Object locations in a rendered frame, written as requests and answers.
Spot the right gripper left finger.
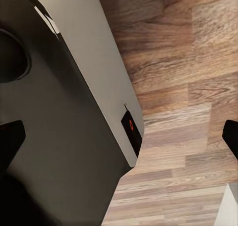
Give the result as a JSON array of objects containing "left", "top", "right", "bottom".
[{"left": 0, "top": 120, "right": 26, "bottom": 179}]

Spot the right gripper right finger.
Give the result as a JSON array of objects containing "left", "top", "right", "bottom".
[{"left": 222, "top": 120, "right": 238, "bottom": 160}]

